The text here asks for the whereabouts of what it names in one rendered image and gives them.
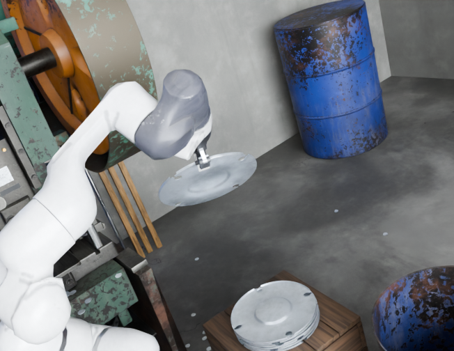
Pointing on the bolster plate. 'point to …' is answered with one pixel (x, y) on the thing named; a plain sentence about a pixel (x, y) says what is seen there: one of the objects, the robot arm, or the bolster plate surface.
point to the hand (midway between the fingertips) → (201, 161)
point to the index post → (94, 237)
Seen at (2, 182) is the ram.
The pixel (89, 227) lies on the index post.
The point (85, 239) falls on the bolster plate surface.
